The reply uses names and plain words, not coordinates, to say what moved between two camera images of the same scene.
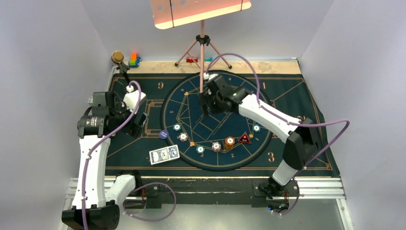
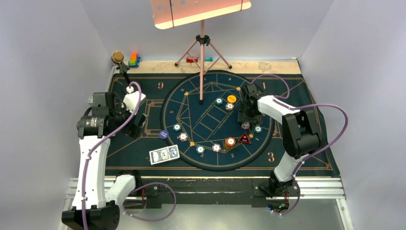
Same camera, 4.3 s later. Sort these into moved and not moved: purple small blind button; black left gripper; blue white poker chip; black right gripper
Moved: black right gripper
Not moved: blue white poker chip; black left gripper; purple small blind button
